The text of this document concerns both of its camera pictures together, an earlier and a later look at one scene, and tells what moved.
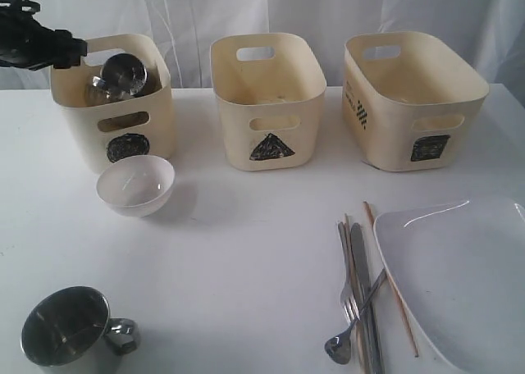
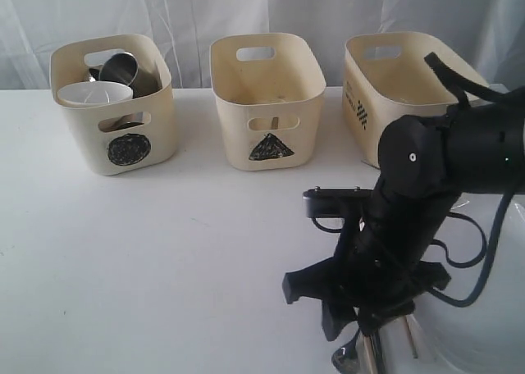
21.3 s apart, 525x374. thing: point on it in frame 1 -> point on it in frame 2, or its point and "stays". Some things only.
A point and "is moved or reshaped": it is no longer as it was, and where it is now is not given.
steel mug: (69, 330) -> (125, 121)
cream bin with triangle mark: (271, 89) stays
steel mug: (122, 75) is moved or reshaped
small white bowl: (136, 185) -> (94, 92)
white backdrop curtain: (189, 14) stays
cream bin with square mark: (409, 103) stays
